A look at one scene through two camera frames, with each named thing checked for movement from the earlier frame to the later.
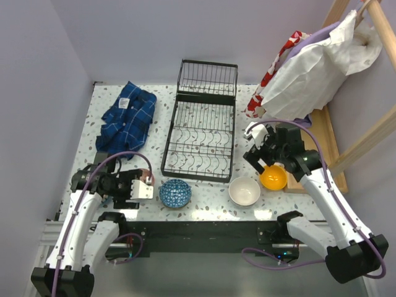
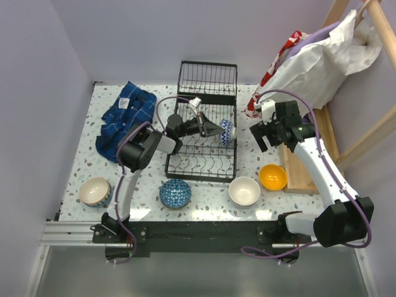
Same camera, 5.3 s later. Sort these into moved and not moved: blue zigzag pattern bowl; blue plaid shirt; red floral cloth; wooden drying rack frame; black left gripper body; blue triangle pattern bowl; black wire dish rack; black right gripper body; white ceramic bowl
Moved: black left gripper body; black right gripper body; blue zigzag pattern bowl
Not moved: wooden drying rack frame; black wire dish rack; red floral cloth; blue plaid shirt; white ceramic bowl; blue triangle pattern bowl
